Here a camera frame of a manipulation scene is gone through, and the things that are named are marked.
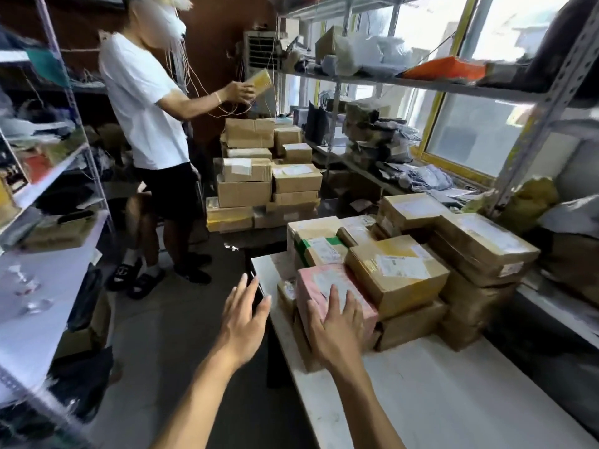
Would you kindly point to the pile of cardboard parcels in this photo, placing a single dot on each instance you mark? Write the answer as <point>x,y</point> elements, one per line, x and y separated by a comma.
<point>262,182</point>
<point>398,275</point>

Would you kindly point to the grey taped parcel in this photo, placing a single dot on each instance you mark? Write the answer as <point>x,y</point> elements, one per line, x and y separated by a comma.
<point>498,73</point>

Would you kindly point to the olive yellow bag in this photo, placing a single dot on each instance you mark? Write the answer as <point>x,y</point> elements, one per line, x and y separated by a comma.
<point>524,201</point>

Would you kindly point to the pink printed parcel box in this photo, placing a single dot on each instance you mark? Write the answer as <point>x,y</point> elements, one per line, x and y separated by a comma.
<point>327,285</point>

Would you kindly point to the yellow framed window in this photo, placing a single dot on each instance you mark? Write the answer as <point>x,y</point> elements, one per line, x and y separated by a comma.
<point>440,112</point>

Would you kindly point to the person's right forearm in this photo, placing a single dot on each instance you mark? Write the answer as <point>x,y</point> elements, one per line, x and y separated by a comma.
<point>369,411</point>

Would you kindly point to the small handwritten cardboard box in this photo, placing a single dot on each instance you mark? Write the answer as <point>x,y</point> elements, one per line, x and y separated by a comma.
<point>571,266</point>

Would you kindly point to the person's right hand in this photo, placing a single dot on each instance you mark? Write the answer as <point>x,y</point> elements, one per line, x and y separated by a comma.
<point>339,341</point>

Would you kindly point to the white standing air conditioner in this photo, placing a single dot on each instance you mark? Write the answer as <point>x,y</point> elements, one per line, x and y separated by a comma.
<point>259,51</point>

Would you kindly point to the black paper bags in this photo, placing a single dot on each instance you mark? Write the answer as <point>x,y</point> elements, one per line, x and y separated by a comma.
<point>317,123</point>

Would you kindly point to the white wristband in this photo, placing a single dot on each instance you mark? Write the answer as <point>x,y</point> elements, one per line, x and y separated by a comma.
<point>218,97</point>

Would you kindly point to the pile of grey mailer bags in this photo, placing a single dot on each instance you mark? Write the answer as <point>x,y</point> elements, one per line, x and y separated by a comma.
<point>374,130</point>

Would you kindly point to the person's left hand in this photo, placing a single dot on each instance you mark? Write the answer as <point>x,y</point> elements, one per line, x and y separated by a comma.
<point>245,327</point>

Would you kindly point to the person's left forearm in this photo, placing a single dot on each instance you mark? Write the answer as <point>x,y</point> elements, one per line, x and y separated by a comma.
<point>196,406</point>

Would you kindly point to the pile of grey plastic mailers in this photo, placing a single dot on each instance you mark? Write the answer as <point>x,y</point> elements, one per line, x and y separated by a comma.
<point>421,177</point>

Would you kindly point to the dark purple bag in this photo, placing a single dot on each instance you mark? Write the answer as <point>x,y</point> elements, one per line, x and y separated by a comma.
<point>557,46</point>

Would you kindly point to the crumpled grey plastic bag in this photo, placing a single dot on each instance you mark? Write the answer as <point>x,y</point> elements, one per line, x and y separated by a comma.
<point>571,215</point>

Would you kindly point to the small plain cardboard box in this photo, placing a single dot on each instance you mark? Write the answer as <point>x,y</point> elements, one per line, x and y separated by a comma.
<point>327,42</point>

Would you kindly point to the orange plastic mailer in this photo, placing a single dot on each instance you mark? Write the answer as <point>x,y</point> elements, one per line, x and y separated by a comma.
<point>444,69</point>

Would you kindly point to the grey metal shelf rack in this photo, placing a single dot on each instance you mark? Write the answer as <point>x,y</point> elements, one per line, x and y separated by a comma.
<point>547,112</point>
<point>421,84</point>

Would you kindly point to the white plastic bag bundle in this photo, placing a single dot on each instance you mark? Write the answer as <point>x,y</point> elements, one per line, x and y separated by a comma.
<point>369,53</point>

